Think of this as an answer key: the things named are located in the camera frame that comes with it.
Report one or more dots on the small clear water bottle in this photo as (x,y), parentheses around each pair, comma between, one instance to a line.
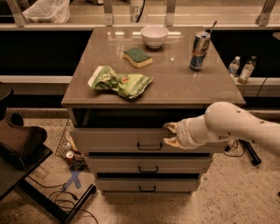
(234,66)

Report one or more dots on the grey middle drawer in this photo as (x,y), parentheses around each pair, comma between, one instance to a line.
(148,164)

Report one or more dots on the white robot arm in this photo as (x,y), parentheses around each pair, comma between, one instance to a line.
(223,121)

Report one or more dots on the white bowl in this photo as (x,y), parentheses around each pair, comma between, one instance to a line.
(154,36)

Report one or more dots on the green crumpled chip bag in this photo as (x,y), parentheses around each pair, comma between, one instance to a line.
(126,85)

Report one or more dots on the grey bottom drawer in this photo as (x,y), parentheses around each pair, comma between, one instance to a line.
(147,185)

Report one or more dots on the dark robot base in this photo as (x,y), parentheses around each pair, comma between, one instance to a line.
(22,148)

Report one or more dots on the grey drawer cabinet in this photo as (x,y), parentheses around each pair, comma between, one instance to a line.
(175,93)

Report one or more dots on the green yellow sponge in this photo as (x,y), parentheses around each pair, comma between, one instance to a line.
(137,57)

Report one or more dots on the blue silver energy drink can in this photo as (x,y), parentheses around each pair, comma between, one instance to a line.
(199,50)

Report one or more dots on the wire basket with trash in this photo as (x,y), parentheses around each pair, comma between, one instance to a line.
(66,143)

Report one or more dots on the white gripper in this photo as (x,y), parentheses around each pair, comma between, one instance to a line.
(184,133)

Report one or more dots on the black stand leg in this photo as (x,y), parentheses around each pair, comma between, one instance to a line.
(62,205)

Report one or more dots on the clear bottle with yellow liquid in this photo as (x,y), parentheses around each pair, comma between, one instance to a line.
(247,70)

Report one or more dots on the red soda can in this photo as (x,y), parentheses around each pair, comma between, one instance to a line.
(70,157)

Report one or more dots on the white plastic bag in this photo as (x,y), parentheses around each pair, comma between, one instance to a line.
(48,11)

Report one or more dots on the black floor bar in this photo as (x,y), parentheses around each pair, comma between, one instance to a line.
(255,160)

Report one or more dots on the grey top drawer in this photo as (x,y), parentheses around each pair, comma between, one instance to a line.
(132,140)

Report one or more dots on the blue tape cross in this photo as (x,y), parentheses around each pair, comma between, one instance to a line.
(73,180)

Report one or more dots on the grey drawer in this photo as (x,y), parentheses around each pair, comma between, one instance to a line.
(147,185)
(132,140)
(148,164)

